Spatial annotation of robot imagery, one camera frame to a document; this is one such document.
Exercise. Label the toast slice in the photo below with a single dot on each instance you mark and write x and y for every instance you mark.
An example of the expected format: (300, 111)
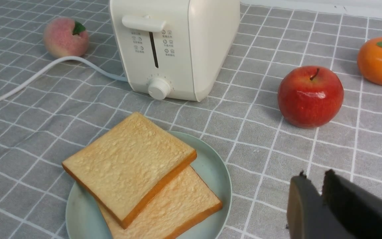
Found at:
(183, 203)
(129, 165)

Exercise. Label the grey checked tablecloth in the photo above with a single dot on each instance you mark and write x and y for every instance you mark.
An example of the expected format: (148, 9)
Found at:
(69, 106)

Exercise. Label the pink peach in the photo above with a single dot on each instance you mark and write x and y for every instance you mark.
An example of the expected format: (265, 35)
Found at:
(65, 37)

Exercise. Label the light green plate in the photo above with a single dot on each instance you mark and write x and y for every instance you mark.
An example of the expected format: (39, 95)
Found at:
(84, 220)

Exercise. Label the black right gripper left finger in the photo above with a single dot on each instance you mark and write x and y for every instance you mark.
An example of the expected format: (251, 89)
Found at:
(308, 217)

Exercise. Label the white toaster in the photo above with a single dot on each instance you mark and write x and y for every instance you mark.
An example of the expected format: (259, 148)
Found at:
(174, 48)

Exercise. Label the red apple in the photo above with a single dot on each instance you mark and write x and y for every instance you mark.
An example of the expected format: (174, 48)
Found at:
(310, 96)

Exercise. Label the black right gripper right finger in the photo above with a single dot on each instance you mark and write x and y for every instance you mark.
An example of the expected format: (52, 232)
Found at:
(358, 211)

